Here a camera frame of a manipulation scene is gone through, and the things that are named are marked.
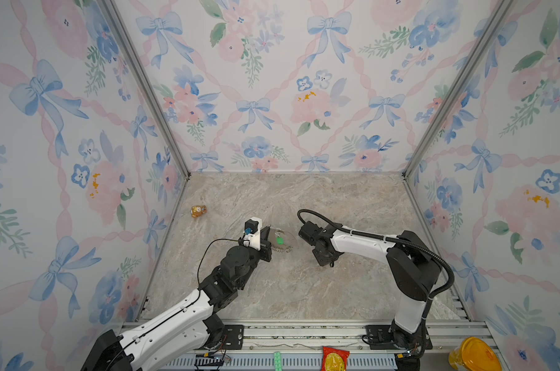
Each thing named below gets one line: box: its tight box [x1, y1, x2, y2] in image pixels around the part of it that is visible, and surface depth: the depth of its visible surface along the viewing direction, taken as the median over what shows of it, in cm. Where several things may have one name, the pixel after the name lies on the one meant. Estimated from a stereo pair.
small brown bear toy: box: [190, 205, 208, 218], surface depth 105 cm
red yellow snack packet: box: [320, 346, 351, 371], surface depth 70 cm
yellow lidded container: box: [448, 336, 503, 371], surface depth 64 cm
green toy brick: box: [273, 351, 282, 371], surface depth 70 cm
